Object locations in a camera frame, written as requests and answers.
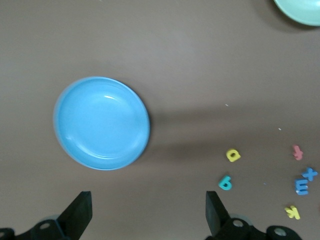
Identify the blue plate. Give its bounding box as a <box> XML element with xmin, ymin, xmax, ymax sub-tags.
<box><xmin>53</xmin><ymin>76</ymin><xmax>152</xmax><ymax>172</ymax></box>

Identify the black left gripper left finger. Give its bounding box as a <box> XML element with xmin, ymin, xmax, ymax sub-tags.
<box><xmin>17</xmin><ymin>191</ymin><xmax>93</xmax><ymax>240</ymax></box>

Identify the yellow foam letter d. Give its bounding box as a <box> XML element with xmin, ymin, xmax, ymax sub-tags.
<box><xmin>225</xmin><ymin>148</ymin><xmax>242</xmax><ymax>163</ymax></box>

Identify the pink foam letter f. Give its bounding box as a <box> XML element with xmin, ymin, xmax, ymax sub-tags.
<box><xmin>292</xmin><ymin>144</ymin><xmax>304</xmax><ymax>161</ymax></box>

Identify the yellow foam letter k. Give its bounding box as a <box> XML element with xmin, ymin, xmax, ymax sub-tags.
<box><xmin>284</xmin><ymin>205</ymin><xmax>301</xmax><ymax>220</ymax></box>

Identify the blue foam letter x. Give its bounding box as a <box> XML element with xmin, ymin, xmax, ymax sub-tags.
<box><xmin>301</xmin><ymin>167</ymin><xmax>319</xmax><ymax>182</ymax></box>

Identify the blue foam letter m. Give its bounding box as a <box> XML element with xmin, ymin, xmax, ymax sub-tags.
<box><xmin>294</xmin><ymin>177</ymin><xmax>309</xmax><ymax>196</ymax></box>

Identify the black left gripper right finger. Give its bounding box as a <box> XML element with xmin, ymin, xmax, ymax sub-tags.
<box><xmin>205</xmin><ymin>191</ymin><xmax>266</xmax><ymax>240</ymax></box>

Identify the brown table cover sheet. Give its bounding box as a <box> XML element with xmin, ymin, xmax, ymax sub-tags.
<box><xmin>0</xmin><ymin>0</ymin><xmax>320</xmax><ymax>240</ymax></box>

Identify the teal foam letter b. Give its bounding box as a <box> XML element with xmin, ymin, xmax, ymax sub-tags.
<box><xmin>218</xmin><ymin>175</ymin><xmax>233</xmax><ymax>191</ymax></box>

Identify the pale green plate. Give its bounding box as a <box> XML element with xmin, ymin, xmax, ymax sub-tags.
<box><xmin>273</xmin><ymin>0</ymin><xmax>320</xmax><ymax>27</ymax></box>

